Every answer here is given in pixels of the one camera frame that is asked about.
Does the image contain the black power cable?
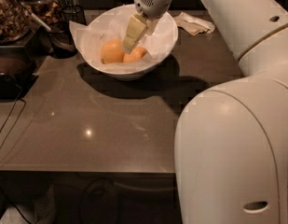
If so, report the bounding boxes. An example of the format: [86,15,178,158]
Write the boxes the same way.
[0,75,27,159]

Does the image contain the large glass snack jar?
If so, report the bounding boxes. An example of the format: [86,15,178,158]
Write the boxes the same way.
[0,0,30,45]

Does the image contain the orange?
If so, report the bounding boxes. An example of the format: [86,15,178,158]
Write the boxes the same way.
[100,39,125,64]
[123,46,147,63]

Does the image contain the black appliance box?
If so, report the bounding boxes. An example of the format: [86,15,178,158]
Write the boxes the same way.
[0,47,37,100]

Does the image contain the folded paper napkins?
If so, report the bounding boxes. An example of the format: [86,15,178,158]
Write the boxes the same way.
[174,12,215,35]

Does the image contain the white ceramic bowl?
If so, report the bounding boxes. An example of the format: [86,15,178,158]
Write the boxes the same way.
[79,4,179,81]

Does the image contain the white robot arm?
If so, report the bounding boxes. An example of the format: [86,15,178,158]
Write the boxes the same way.
[174,0,288,224]

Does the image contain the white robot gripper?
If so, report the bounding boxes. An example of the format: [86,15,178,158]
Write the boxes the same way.
[122,0,172,54]

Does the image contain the white paper bowl liner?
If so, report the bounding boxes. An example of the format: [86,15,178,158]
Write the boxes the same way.
[68,7,157,74]

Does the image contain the black wire cup holder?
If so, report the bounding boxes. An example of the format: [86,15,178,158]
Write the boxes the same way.
[62,5,86,25]

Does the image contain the black scoop with white handle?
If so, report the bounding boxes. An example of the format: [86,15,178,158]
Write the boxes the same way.
[24,8,77,59]

